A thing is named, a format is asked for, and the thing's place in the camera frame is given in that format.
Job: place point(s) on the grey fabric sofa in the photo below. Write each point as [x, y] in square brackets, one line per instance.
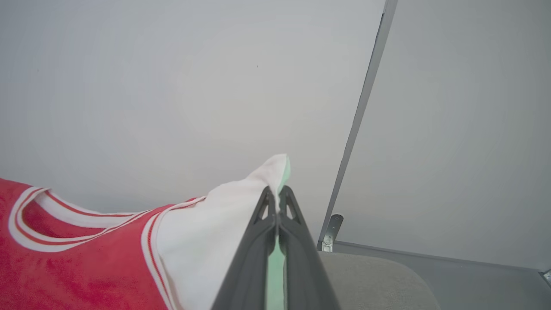
[374, 284]

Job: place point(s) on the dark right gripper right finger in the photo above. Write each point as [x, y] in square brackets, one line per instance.
[301, 262]

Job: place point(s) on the grey door panel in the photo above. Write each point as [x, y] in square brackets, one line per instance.
[465, 129]

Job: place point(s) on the red and white basketball jersey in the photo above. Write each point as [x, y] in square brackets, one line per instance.
[86, 267]

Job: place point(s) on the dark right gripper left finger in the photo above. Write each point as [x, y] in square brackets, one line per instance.
[254, 258]

